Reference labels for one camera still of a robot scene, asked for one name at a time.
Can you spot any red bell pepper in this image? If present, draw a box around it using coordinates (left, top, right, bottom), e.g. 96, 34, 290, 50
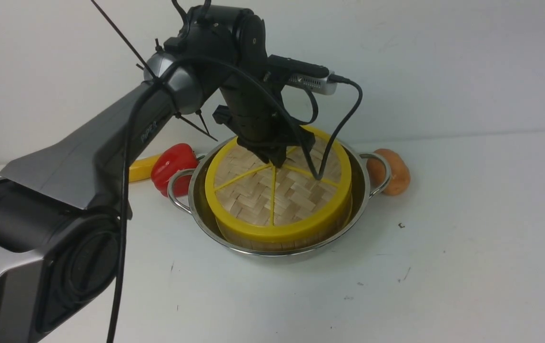
151, 143, 199, 197

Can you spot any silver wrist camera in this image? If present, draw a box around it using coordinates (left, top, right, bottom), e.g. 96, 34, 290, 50
266, 55, 336, 96

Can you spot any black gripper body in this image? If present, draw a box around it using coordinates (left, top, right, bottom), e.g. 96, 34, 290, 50
213, 55, 316, 155

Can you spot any yellow banana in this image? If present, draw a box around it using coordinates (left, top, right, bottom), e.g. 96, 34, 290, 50
128, 154, 161, 182

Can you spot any brown potato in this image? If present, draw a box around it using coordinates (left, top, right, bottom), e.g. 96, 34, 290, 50
366, 149, 411, 197

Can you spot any stainless steel pot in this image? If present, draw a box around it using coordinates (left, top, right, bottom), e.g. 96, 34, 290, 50
168, 139, 392, 258

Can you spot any black camera cable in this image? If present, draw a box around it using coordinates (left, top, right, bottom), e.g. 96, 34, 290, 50
106, 56, 363, 343

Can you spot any yellow woven steamer lid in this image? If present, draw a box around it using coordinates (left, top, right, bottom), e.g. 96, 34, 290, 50
203, 139, 353, 251

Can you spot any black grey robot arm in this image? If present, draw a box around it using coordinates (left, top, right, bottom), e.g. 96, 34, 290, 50
0, 1, 329, 343

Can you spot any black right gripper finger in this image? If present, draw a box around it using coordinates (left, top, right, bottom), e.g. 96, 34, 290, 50
272, 145, 287, 168

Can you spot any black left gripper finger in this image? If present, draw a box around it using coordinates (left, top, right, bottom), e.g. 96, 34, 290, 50
252, 146, 277, 165

